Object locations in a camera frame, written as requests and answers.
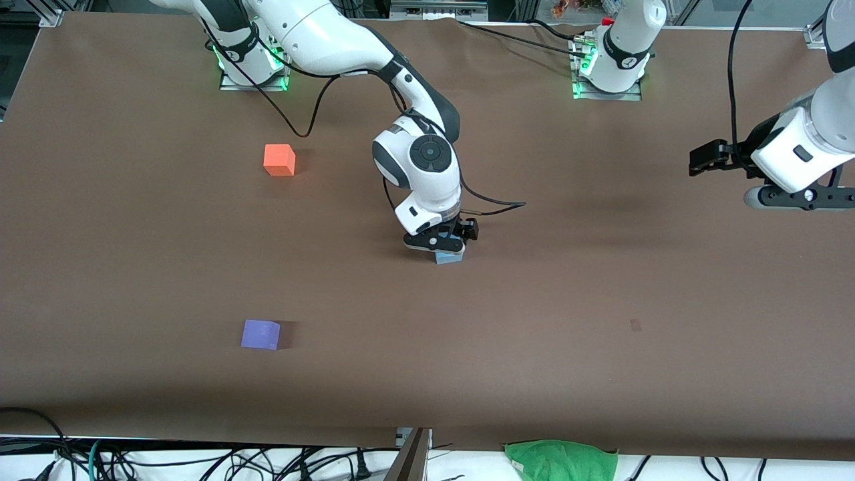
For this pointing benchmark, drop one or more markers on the metal bracket with dark bar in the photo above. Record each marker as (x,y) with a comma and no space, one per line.
(414,461)

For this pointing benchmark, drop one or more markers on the blue foam block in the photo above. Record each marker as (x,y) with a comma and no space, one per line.
(449,258)

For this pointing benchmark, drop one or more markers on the brown table cover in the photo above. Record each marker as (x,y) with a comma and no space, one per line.
(427,347)

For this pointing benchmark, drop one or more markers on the aluminium corner bracket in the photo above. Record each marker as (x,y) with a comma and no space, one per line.
(52,19)

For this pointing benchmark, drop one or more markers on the aluminium frame profile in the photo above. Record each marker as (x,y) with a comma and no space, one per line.
(815,37)

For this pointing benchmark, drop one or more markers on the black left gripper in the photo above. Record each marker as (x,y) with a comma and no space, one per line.
(740,159)

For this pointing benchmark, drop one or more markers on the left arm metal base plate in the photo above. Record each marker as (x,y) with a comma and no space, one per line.
(582,95)

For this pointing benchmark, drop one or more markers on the grey metal frame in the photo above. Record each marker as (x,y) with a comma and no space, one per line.
(437,8)

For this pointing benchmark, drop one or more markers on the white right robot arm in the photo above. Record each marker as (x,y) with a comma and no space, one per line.
(320,33)

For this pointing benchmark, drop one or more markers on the orange background object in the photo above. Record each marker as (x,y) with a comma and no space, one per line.
(560,8)

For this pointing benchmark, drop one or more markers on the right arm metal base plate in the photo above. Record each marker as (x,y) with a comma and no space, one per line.
(230,85)

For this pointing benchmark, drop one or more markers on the orange foam block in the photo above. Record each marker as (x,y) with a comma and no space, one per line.
(278,160)

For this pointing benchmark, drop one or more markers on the green cloth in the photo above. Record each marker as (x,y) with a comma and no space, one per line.
(561,464)

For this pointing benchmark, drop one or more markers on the purple foam block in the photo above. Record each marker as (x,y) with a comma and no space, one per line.
(260,334)

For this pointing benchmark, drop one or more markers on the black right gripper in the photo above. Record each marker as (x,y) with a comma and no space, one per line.
(462,231)

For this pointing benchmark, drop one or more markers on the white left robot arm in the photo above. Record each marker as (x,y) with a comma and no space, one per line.
(801,147)

